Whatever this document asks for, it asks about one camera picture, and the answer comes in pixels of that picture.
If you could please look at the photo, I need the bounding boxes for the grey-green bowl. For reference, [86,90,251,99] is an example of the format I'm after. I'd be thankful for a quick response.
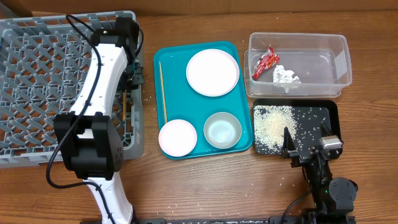
[203,112,243,149]

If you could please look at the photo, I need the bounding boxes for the white tissue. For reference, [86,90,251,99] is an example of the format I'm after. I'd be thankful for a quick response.
[272,65,301,93]

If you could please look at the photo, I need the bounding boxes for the large white plate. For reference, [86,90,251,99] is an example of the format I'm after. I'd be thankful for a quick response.
[186,49,240,97]

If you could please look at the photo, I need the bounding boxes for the white rice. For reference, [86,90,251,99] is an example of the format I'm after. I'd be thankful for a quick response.
[254,105,330,153]

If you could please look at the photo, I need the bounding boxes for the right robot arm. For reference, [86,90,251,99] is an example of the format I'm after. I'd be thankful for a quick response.
[279,123,358,224]

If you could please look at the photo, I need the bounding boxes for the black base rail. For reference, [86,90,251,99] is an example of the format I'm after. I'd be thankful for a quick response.
[80,216,356,224]

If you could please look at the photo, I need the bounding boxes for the grey dishwasher rack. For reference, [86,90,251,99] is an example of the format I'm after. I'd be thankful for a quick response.
[1,11,144,168]

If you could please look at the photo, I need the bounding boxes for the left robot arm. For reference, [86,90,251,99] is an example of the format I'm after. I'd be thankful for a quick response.
[46,17,144,223]

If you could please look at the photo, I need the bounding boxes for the clear plastic bin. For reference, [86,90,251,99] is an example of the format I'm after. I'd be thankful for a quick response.
[244,32,353,98]

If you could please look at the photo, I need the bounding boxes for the small pink plate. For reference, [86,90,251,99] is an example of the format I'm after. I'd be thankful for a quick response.
[158,119,198,157]

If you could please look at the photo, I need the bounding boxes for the black tray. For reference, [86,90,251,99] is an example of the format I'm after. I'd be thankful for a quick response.
[253,99,343,160]

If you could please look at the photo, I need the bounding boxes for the teal plastic tray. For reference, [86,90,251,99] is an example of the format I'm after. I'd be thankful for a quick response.
[153,41,254,159]

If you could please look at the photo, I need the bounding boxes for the red snack wrapper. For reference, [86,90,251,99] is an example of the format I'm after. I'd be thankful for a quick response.
[252,45,280,80]

